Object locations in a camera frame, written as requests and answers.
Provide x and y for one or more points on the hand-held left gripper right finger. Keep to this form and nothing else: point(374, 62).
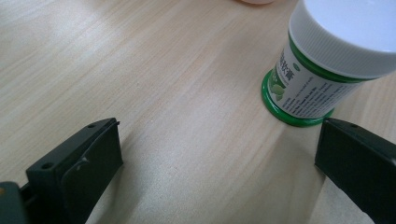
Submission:
point(358, 165)

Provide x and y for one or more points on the green jar with white lid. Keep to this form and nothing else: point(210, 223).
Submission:
point(314, 87)

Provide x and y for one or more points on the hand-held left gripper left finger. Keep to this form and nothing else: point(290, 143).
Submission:
point(81, 174)

